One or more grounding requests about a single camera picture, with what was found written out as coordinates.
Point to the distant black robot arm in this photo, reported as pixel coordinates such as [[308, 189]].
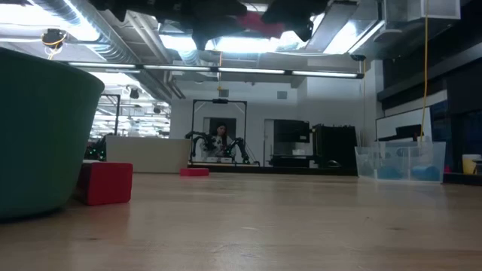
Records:
[[239, 145], [197, 137]]

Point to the ceiling light strip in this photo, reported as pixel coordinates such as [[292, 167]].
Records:
[[248, 70]]

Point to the person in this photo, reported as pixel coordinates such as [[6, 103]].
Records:
[[220, 131]]

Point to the black monitor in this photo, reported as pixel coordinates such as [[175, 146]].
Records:
[[291, 131]]

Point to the black cabinet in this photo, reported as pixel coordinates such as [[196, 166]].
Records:
[[335, 147]]

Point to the dark background robot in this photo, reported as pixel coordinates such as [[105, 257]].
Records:
[[96, 150]]

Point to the clear plastic bin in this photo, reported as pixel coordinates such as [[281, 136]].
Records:
[[406, 154]]

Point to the thick red block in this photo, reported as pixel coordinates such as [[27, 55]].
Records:
[[109, 184]]

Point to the large teal bowl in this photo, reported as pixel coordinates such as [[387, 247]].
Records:
[[41, 131]]

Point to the distant black gantry frame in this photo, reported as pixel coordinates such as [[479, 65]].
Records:
[[220, 101]]

